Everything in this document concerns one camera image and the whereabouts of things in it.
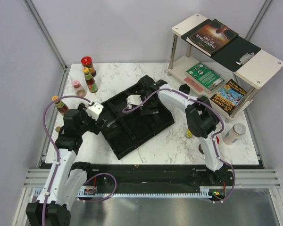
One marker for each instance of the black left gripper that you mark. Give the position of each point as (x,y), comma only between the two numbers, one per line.
(94,128)

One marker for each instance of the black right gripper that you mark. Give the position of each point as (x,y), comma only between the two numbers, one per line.
(142,93)

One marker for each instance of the black six-compartment plastic tray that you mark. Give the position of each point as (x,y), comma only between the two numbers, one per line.
(126,132)

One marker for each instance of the black-lid pepper shaker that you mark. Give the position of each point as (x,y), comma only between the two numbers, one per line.
(185,89)

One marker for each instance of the small yellow-label brown bottle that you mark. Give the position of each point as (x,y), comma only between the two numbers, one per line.
(188,134)

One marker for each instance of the silver-lid salt jar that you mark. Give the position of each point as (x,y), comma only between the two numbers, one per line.
(236,132)

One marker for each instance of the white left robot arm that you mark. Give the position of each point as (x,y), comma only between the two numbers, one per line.
(53,205)

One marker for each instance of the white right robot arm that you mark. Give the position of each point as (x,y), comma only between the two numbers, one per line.
(201,118)

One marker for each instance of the yellow-cap sauce bottle front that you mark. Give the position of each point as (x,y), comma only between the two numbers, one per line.
(60,105)

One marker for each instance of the small brown-lid jar left edge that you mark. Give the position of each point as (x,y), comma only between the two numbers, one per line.
(58,128)

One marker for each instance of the pink-lid spice shaker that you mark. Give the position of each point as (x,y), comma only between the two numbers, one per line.
(79,90)

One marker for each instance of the yellow-cap sauce bottle tall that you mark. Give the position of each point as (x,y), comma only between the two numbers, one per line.
(91,84)

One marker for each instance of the pink flat booklet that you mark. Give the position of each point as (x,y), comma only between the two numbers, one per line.
(194,85)

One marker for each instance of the red-lid sauce jar left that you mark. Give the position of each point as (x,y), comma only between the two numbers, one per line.
(87,62)

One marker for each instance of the red-lid sauce jar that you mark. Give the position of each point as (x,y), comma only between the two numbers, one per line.
(87,62)
(200,147)

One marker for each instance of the green paperback book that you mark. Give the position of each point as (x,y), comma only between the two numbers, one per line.
(205,77)

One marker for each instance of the dark Three Days book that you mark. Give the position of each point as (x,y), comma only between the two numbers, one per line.
(211,37)

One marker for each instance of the colourful Treehouse book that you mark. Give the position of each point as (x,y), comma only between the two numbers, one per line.
(228,97)

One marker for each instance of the red-lid sauce jar right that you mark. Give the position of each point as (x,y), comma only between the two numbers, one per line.
(200,147)

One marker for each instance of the black clipboard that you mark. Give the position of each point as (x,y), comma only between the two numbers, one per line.
(230,54)

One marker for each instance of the white two-tier shelf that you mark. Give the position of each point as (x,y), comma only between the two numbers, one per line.
(244,59)

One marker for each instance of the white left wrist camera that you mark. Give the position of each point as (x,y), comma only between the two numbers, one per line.
(94,110)

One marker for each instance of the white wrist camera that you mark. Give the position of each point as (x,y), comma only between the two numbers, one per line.
(134,100)
(94,110)

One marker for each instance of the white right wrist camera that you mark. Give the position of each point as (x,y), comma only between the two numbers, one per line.
(134,100)

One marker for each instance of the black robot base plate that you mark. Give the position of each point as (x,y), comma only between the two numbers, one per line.
(194,175)

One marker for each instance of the aluminium corner frame post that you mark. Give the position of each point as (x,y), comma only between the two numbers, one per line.
(45,32)

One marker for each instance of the white slotted cable duct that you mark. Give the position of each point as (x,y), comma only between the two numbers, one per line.
(84,193)

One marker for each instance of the right aluminium frame post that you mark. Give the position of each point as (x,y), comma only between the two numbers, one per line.
(258,19)

